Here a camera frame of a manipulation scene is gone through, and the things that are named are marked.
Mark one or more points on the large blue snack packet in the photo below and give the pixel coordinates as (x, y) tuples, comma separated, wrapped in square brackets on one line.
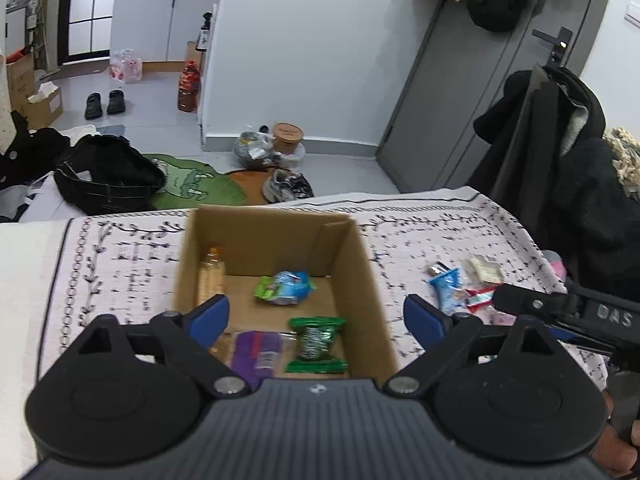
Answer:
[(447, 287)]

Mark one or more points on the brown cardboard box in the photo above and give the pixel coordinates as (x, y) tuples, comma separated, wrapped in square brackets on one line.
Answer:
[(350, 280)]

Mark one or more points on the red white snack packet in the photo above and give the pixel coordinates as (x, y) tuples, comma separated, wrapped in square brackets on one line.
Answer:
[(480, 299)]

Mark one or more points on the black bag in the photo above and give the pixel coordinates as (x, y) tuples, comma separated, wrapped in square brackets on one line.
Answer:
[(105, 175)]

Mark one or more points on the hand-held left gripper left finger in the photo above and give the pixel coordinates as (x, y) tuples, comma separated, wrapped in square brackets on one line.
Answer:
[(210, 317)]

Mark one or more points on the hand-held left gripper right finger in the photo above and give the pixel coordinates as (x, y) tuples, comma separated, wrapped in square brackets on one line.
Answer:
[(425, 317)]

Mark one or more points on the cream snack packet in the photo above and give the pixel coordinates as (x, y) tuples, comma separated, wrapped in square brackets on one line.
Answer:
[(486, 270)]

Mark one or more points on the white bed sheet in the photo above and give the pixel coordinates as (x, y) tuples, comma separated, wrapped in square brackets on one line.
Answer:
[(20, 310)]

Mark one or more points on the white black printed blanket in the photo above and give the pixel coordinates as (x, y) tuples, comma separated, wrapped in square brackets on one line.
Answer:
[(425, 230)]

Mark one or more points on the tall cardboard box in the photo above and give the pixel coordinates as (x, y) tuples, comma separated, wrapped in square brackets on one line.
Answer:
[(20, 80)]

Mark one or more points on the clear plastic bag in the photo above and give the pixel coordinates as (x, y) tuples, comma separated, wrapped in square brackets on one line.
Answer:
[(252, 149)]

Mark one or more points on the grey sneaker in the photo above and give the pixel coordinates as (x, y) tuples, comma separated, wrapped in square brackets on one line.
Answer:
[(285, 185)]

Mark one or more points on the black framed glass door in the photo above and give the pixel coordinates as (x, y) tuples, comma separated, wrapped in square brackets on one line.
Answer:
[(90, 10)]

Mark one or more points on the brown paper tub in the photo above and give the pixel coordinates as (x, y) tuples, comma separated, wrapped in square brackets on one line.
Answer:
[(288, 136)]

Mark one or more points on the beige knitted cloth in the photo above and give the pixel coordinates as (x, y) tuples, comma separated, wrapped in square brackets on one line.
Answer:
[(625, 155)]

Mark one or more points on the person's right hand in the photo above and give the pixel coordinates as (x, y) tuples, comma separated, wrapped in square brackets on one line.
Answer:
[(620, 460)]

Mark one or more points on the black slipper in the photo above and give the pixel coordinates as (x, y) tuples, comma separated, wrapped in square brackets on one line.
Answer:
[(115, 102), (93, 106)]

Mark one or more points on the pink toy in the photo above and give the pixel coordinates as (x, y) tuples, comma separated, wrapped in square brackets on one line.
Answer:
[(555, 262)]

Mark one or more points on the long purple snack packet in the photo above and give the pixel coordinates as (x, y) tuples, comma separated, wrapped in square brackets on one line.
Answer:
[(260, 355)]

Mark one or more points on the pink snack packet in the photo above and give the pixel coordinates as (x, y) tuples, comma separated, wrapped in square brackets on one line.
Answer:
[(500, 317)]

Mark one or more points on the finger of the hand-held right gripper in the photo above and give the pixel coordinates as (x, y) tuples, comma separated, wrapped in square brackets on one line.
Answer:
[(580, 337), (535, 302)]

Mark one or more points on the cream dotted cloth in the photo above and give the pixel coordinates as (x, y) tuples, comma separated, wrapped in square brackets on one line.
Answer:
[(5, 120)]

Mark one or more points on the green rug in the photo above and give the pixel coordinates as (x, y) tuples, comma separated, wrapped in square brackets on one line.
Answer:
[(190, 180)]

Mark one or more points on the dark spray bottle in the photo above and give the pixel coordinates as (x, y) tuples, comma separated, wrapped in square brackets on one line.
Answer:
[(202, 37)]

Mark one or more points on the red oil bottle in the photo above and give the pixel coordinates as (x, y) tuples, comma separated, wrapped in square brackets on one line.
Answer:
[(188, 90)]

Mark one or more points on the cardboard box with white paper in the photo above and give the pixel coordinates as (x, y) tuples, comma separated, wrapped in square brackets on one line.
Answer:
[(45, 110)]

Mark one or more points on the orange round rug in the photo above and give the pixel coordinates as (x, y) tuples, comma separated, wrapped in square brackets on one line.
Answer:
[(250, 187)]

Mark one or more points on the grey door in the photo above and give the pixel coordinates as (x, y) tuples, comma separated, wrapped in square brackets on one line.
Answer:
[(450, 85)]

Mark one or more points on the small blue snack packet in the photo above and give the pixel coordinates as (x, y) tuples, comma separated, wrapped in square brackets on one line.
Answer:
[(297, 285)]

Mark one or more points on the grey floor cloth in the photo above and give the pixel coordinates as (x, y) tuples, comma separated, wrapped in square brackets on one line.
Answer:
[(111, 131)]

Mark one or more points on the black garment with buttons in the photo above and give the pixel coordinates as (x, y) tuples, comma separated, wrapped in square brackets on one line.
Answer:
[(30, 155)]

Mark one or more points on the white floor cabinet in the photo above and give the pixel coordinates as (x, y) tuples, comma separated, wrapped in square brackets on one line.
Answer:
[(145, 20)]

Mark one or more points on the white plastic container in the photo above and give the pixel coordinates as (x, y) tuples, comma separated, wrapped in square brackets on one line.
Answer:
[(298, 158)]

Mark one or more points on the dark green snack packet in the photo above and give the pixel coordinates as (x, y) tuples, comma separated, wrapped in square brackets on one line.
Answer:
[(315, 345)]

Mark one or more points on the orange snack packet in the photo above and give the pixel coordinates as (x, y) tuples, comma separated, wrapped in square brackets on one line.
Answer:
[(211, 275)]

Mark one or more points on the small dark snack packet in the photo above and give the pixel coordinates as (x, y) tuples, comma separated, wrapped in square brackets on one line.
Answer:
[(437, 270)]

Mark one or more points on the black coat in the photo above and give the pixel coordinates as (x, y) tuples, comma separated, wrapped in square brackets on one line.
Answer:
[(530, 135)]

